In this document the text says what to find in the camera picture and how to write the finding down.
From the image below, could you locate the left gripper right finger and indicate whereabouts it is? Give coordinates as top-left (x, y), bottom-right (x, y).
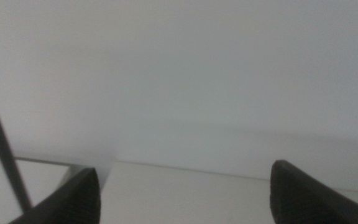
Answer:
top-left (269, 159), bottom-right (358, 224)

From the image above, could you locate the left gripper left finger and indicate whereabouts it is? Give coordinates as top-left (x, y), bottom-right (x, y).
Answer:
top-left (7, 167), bottom-right (101, 224)

